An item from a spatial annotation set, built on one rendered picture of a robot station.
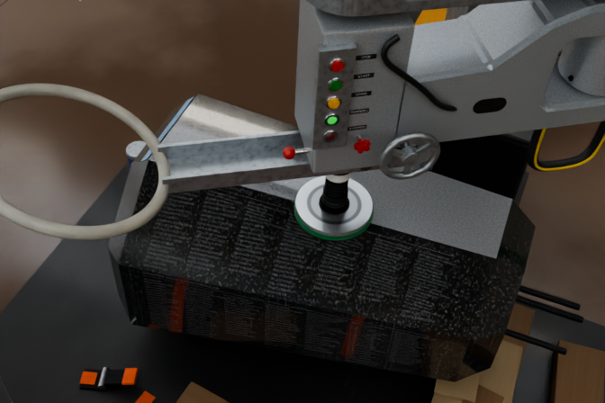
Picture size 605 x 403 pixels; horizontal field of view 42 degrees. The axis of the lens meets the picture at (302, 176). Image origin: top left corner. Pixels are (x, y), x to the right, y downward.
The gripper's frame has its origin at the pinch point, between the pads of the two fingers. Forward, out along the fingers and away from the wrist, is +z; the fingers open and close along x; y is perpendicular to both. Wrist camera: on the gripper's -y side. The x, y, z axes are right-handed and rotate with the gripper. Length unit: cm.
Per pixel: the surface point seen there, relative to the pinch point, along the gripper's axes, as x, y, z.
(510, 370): 126, -120, 32
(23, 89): 41.8, 25.3, -6.6
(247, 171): 76, -19, -17
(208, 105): 25.3, -38.7, 18.3
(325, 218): 83, -47, -3
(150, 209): 81, 5, -11
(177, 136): 35.5, -26.0, 20.7
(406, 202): 82, -74, -6
